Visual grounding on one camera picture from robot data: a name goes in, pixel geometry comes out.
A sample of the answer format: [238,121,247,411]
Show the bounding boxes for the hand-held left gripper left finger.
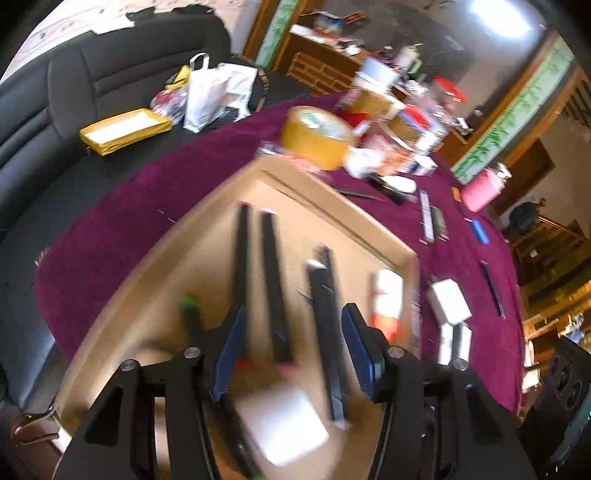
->
[53,305,250,480]

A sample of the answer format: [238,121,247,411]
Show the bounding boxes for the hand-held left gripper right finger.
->
[341,302,539,480]

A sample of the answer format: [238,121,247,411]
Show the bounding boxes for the black marker white band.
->
[306,246,348,424]

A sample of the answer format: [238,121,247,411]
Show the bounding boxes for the white tube orange cap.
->
[370,269,406,340]

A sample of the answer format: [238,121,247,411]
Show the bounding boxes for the black marker pink cap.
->
[260,209,296,372]

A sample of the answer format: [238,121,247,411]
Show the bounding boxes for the white rounded box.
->
[235,382,332,468]

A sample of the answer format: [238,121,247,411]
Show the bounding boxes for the white USB charger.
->
[426,278,474,325]

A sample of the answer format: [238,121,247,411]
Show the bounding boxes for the long white pen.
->
[455,322,474,364]

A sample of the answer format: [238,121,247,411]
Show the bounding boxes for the cardboard tray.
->
[53,157,422,480]

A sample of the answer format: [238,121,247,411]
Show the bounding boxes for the short white pen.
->
[437,322,456,366]

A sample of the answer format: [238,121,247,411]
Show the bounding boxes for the long black pen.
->
[479,260,507,320]

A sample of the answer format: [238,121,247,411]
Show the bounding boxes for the white stylus pen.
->
[417,189,435,244]

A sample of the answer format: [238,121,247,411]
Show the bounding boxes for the wooden staircase railing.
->
[507,216,588,297]

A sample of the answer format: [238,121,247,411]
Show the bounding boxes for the dark green lighter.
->
[431,207,450,241]

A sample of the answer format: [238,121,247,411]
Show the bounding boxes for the thin black pen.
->
[334,186,385,202]

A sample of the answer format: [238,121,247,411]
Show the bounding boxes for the black lipstick tube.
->
[368,174,410,205]

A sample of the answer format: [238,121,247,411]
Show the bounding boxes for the blue lighter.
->
[469,218,491,245]

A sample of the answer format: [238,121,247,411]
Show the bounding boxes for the white oval case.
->
[382,175,419,195]

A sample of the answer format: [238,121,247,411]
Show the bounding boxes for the maroon tablecloth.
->
[34,92,526,412]

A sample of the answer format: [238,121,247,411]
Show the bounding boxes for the white and blue small box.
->
[412,154,440,177]

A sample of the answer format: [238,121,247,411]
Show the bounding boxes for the jar in pink woven sleeve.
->
[460,166,505,214]

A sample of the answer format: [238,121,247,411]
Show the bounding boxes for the orange clear wrapper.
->
[257,142,325,172]

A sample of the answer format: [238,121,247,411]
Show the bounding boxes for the brown packing tape roll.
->
[280,106,357,172]

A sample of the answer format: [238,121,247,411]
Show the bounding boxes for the wooden door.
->
[488,138,556,219]

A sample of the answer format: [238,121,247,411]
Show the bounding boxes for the gold patterned cup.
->
[343,87,408,121]

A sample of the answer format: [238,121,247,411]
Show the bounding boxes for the yellow flat box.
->
[78,108,173,158]

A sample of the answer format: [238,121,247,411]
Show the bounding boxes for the red clear plastic packet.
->
[149,87,188,126]

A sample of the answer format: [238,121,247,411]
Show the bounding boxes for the cluster of jars and bottles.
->
[241,0,580,185]

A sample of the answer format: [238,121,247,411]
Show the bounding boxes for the black sofa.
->
[0,7,289,416]

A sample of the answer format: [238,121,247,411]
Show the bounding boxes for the white paper bag with handles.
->
[183,52,232,134]

